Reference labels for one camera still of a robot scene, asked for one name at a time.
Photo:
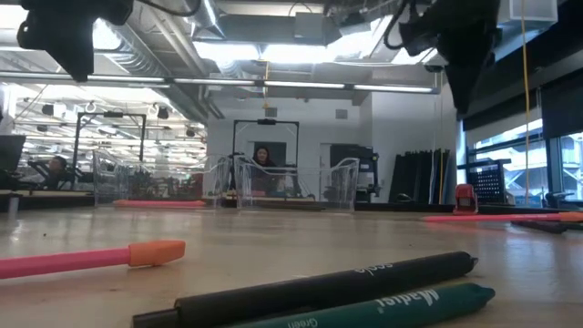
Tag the long ceiling light strip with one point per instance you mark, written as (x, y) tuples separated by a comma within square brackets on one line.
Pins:
[(300, 85)]

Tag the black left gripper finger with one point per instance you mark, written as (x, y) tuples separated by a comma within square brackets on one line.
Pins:
[(75, 64)]

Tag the black cabinet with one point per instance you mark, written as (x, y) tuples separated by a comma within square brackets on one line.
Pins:
[(350, 152)]

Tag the black aluminium table frame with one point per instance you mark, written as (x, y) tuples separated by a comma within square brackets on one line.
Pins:
[(401, 208)]

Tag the dark pen on table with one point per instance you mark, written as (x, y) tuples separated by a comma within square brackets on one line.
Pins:
[(387, 307)]

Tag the pink pencil with orange eraser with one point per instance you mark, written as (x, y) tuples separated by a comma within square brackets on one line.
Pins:
[(68, 262), (159, 203), (492, 218)]

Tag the computer monitor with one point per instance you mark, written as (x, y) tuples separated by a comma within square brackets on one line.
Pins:
[(9, 152)]

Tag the person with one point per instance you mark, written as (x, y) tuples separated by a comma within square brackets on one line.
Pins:
[(57, 166), (262, 157)]

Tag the dome security camera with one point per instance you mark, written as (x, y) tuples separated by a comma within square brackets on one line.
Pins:
[(433, 68)]

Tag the black pegboard cart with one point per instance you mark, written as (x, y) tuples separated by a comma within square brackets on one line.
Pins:
[(489, 184)]

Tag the stack of black panels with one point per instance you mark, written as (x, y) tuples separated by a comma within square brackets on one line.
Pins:
[(419, 175)]

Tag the black rig frame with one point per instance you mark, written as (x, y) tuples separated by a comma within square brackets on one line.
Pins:
[(265, 121), (111, 115)]

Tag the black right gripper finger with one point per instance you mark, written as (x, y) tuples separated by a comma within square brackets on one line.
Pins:
[(464, 77)]

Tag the black pen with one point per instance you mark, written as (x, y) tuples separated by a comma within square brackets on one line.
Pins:
[(542, 226), (319, 284)]

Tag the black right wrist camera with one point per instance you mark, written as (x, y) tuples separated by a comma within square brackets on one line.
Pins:
[(419, 38)]

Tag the clear plastic bin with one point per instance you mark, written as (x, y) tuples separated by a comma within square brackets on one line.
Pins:
[(337, 182), (136, 177)]

